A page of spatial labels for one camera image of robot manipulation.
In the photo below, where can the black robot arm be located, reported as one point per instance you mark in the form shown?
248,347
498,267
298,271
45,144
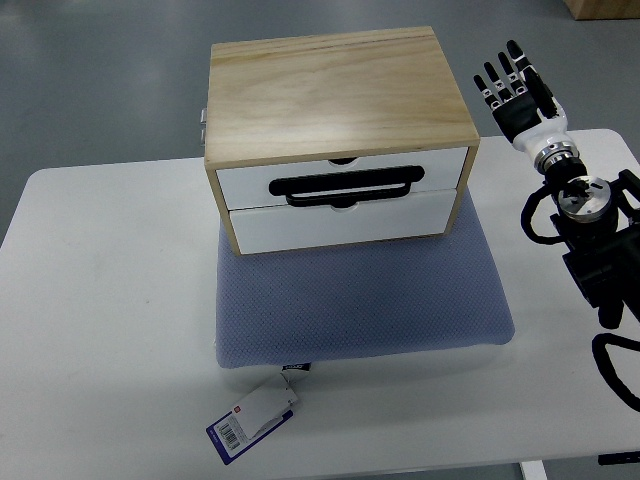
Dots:
597,223

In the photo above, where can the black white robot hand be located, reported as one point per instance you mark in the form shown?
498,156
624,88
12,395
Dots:
522,105

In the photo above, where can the white drawer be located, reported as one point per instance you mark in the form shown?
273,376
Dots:
248,187
286,228

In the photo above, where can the wooden box in corner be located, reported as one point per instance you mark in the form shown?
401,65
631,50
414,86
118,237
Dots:
603,9

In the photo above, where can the white blue product tag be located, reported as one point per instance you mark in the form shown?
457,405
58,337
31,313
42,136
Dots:
252,418

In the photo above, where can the blue mesh cushion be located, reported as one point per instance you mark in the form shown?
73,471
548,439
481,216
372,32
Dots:
358,301

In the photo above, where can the white table leg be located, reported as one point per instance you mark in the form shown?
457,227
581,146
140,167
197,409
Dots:
533,470

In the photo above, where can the black table control panel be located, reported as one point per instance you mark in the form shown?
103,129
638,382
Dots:
620,458

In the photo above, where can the metal latch on cabinet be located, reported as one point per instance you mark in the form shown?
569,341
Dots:
202,126

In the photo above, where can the wooden drawer cabinet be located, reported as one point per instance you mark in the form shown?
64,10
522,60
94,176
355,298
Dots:
332,97

